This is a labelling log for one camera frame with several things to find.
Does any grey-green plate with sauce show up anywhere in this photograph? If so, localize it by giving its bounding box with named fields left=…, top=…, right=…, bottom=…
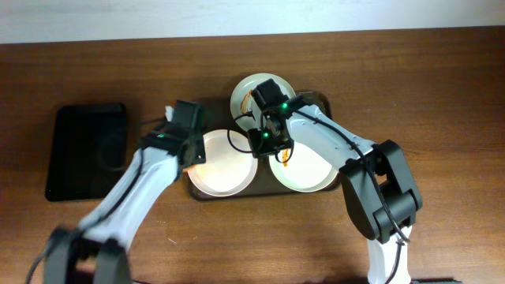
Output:
left=230, top=73, right=296, bottom=132

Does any pink plate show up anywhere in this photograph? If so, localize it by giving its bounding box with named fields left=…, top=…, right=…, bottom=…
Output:
left=187, top=129, right=258, bottom=197

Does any cream plate with sauce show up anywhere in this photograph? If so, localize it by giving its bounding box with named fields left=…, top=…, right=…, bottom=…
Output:
left=268, top=142, right=338, bottom=192

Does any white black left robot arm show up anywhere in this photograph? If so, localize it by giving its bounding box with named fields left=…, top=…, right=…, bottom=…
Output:
left=40, top=124, right=205, bottom=283

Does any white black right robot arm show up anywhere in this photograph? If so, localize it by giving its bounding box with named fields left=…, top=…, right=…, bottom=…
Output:
left=248, top=97, right=423, bottom=283

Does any dark brown serving tray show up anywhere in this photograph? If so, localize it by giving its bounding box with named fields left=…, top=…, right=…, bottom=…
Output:
left=186, top=91, right=331, bottom=202

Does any black rectangular tray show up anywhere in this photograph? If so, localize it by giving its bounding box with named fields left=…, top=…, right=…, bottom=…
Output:
left=45, top=103, right=128, bottom=202

